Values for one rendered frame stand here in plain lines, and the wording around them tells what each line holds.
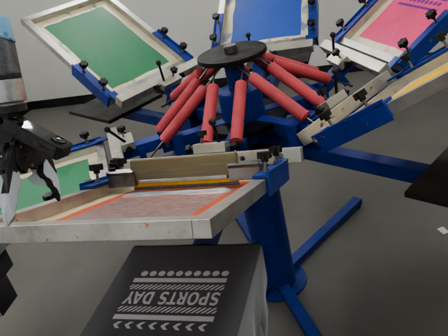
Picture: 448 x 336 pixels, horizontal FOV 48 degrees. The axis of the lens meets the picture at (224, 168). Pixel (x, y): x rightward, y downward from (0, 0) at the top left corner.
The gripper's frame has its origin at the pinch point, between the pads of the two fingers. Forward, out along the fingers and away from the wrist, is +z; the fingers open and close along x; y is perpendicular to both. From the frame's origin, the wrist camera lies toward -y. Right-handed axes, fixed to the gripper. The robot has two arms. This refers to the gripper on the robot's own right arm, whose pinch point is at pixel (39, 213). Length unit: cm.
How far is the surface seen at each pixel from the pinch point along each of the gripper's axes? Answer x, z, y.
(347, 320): -156, 108, -37
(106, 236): -10.2, 8.4, -6.4
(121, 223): -10.5, 5.8, -10.3
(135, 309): -44, 42, 10
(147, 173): -69, 9, 12
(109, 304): -45, 42, 19
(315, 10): -221, -44, -29
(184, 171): -69, 9, 0
